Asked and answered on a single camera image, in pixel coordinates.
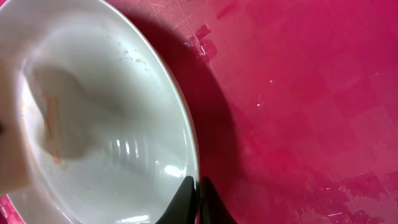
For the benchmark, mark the red serving tray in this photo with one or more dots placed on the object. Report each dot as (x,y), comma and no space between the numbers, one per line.
(293,103)

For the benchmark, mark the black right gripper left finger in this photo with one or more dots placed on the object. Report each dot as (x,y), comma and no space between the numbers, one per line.
(182,208)

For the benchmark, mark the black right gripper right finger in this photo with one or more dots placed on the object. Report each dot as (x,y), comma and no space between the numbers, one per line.
(212,208)

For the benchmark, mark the white plate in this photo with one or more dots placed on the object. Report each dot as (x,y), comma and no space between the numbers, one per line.
(106,130)

